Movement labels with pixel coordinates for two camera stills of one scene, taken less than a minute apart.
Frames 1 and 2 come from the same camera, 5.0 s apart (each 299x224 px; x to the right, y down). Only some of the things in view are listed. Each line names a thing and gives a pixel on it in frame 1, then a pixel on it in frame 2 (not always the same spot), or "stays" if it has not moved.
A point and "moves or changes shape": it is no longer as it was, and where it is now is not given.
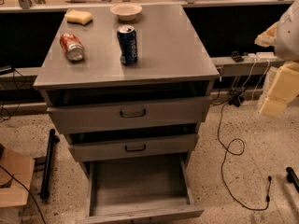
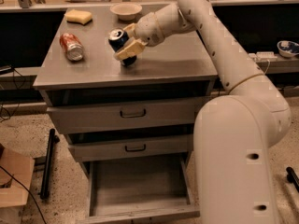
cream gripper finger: [284, 89] to [149, 31]
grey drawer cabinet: [128, 85] stays
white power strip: [262, 56] stays
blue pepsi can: [127, 40] moves or changes shape
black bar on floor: [53, 139] stays
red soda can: [72, 47] stays
